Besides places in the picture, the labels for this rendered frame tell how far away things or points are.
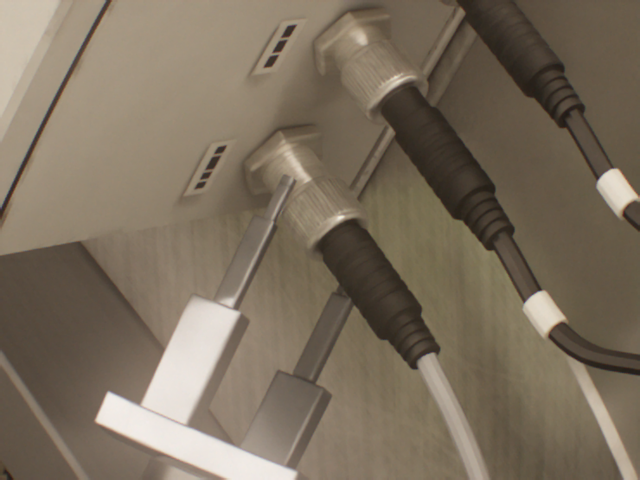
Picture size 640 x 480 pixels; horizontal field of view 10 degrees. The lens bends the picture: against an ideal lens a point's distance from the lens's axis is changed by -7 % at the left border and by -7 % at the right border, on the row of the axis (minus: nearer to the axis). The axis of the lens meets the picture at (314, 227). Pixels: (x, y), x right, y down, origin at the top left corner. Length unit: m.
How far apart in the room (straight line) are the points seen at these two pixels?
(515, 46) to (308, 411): 0.11
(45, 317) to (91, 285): 0.02
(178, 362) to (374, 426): 0.09
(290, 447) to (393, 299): 0.05
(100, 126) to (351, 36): 0.06
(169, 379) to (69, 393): 0.11
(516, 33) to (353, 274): 0.07
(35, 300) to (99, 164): 0.13
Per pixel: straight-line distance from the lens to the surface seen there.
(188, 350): 0.81
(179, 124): 0.82
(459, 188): 0.80
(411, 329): 0.83
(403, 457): 0.89
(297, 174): 0.84
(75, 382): 0.93
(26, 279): 0.95
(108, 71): 0.79
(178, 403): 0.81
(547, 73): 0.78
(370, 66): 0.82
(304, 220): 0.84
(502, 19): 0.79
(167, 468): 0.80
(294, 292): 0.90
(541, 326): 0.79
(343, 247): 0.83
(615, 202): 0.77
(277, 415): 0.86
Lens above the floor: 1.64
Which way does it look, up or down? 8 degrees down
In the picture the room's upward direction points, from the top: 3 degrees counter-clockwise
